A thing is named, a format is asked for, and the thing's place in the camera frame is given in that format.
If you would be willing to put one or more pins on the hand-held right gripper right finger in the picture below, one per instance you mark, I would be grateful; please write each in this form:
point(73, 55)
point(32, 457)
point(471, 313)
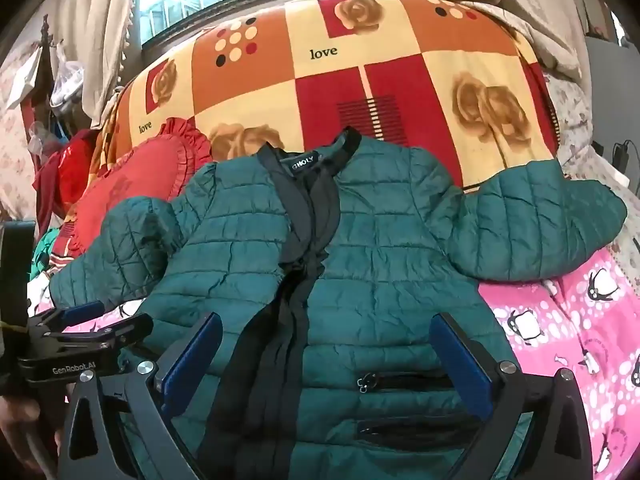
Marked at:
point(460, 365)

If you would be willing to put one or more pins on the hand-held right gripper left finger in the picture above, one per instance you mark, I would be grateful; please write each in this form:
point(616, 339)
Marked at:
point(192, 355)

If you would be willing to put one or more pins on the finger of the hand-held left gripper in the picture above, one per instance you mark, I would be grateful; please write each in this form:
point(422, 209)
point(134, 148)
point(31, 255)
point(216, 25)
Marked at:
point(80, 311)
point(112, 334)

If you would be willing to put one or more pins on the white plastic bag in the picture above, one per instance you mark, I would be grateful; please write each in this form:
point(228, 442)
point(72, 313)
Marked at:
point(65, 80)

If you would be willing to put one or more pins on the red garment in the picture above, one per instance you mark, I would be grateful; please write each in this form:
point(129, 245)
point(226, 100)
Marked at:
point(75, 165)

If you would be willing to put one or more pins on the grey cabinet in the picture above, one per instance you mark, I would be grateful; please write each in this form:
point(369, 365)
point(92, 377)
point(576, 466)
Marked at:
point(610, 90)

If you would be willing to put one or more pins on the person's left hand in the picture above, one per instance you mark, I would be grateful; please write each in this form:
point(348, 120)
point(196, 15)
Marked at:
point(20, 425)

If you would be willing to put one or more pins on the black power adapter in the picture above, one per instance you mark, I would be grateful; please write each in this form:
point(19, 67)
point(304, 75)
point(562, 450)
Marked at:
point(622, 154)

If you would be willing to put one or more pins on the beige patterned curtain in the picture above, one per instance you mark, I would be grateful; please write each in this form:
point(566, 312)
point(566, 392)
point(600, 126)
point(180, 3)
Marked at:
point(525, 10)

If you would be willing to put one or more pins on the floral patchwork blanket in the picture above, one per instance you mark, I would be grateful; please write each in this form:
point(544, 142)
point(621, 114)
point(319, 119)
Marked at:
point(325, 85)

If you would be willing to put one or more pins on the green puffer jacket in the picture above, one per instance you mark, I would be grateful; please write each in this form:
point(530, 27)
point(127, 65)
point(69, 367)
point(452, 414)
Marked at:
point(390, 240)

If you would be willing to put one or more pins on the red heart-shaped pillow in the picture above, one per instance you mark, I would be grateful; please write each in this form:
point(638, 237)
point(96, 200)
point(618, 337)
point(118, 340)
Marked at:
point(135, 175)

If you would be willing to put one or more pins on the pink penguin blanket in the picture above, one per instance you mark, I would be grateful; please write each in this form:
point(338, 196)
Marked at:
point(550, 330)

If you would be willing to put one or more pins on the green striped cloth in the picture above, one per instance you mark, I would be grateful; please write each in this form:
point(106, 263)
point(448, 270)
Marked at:
point(44, 252)

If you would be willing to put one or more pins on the beige fringed curtain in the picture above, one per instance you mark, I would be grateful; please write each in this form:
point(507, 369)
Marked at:
point(107, 35)

